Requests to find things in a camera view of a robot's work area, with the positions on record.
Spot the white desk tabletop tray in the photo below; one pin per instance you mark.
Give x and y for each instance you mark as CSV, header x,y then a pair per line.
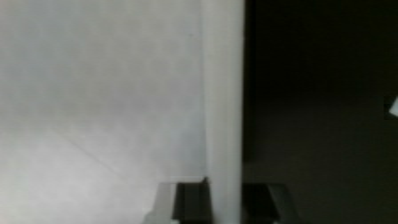
x,y
120,108

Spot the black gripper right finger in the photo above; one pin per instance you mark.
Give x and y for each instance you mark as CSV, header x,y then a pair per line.
x,y
269,206

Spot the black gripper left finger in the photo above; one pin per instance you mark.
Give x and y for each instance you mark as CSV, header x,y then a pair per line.
x,y
182,203

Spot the white desk leg with marker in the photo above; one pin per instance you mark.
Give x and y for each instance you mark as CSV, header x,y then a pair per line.
x,y
392,107

